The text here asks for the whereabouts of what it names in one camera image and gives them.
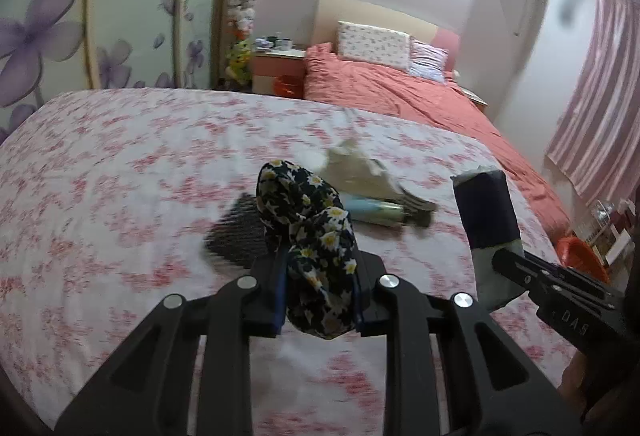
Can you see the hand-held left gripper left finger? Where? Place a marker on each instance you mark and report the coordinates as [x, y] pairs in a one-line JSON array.
[[272, 311]]

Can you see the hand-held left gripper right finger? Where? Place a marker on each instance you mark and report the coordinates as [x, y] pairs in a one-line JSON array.
[[367, 316]]

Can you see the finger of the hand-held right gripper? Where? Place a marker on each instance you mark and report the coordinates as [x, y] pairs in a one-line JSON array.
[[525, 271]]

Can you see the orange plastic basket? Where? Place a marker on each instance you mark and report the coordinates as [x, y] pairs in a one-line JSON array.
[[595, 270]]

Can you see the navy and green sock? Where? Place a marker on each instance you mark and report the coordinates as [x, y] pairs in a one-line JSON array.
[[485, 211]]

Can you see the black floral scrunchie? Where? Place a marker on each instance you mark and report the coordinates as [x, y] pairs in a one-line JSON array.
[[310, 236]]

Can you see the person's right hand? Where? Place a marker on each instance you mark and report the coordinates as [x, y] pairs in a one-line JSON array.
[[580, 381]]

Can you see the red plastic bag liner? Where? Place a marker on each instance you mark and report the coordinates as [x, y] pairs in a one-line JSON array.
[[575, 248]]

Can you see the black mesh sock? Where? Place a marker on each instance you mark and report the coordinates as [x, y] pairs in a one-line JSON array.
[[235, 231]]

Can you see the light blue sock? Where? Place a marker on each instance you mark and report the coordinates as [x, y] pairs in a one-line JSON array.
[[375, 211]]

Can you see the cream sock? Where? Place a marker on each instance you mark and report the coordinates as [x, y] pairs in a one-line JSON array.
[[355, 170]]

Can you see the pink curtain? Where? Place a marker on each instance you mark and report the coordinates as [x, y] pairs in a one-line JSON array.
[[600, 105]]

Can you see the wooden nightstand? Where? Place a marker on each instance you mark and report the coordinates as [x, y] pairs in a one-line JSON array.
[[472, 94]]

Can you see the red duvet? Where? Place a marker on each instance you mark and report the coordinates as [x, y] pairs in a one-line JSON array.
[[425, 100]]

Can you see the pink floral tablecloth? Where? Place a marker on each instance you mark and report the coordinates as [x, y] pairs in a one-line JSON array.
[[125, 176]]

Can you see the pink striped pillow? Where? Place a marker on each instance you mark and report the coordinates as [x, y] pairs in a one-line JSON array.
[[427, 60]]

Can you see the pink and white nightstand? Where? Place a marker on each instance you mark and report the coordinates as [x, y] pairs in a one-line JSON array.
[[265, 70]]

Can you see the green and yellow toy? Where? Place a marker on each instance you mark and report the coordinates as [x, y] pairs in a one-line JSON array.
[[240, 58]]

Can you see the white mug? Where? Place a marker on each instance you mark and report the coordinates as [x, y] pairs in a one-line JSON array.
[[285, 43]]

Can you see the white floral pillow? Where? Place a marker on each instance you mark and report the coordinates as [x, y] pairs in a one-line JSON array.
[[372, 43]]

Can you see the beige and pink headboard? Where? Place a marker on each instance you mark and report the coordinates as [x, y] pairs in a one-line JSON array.
[[360, 10]]

